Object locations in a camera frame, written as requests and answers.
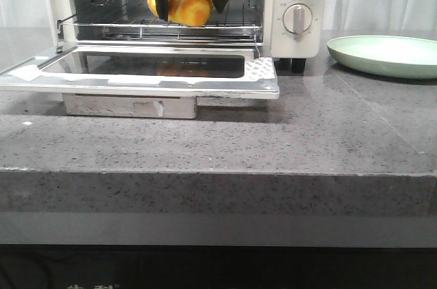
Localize orange yellow croissant bread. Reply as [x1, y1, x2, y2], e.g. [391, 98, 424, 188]
[168, 0, 213, 27]

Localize glass oven door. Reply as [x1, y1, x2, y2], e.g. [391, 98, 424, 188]
[1, 44, 279, 99]

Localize white Toshiba toaster oven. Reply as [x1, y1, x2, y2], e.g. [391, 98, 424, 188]
[41, 0, 330, 74]

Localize lower timer knob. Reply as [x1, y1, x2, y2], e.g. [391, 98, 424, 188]
[283, 3, 313, 35]

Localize light green plate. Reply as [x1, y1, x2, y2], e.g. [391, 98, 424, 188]
[326, 35, 436, 80]

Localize metal wire oven rack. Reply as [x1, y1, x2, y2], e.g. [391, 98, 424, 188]
[57, 0, 263, 53]

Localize white oven door handle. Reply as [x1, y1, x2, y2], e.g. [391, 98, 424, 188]
[62, 94, 197, 119]

